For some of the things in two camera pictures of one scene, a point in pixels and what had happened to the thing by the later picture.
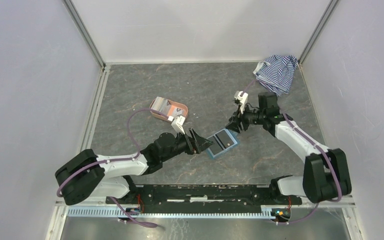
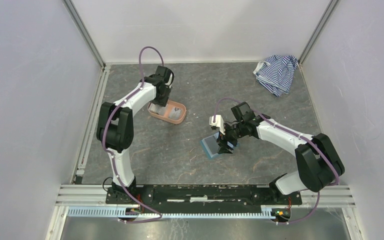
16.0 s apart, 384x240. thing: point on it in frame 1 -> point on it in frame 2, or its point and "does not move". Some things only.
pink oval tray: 168,107 does not move
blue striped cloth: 276,73 does not move
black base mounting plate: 201,197 does not move
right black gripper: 235,123 -> 222,141
